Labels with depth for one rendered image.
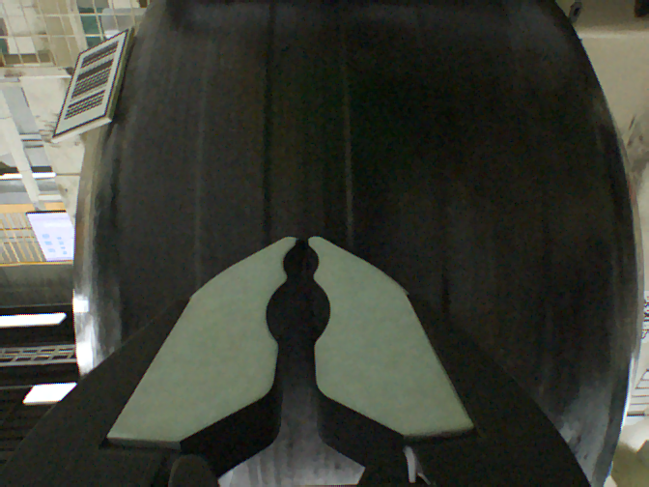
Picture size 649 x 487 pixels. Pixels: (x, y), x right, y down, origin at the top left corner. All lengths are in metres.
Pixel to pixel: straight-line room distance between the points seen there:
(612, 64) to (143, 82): 0.40
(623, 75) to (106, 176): 0.42
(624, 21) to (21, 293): 14.24
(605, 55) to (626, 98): 0.05
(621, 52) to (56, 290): 13.50
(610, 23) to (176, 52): 0.36
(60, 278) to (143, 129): 13.15
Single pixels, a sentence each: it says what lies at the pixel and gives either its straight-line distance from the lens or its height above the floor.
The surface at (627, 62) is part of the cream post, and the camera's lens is 0.44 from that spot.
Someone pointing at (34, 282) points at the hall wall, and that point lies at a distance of 13.81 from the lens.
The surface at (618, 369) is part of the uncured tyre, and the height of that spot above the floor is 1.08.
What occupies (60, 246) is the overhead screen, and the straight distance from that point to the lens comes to 4.50.
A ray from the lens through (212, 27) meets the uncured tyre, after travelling 0.21.
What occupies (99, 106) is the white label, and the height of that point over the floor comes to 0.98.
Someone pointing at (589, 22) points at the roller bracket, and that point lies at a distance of 0.45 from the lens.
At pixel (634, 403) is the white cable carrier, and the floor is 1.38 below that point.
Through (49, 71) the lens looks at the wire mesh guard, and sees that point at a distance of 0.84.
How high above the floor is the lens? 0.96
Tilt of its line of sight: 29 degrees up
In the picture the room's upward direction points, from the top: 180 degrees clockwise
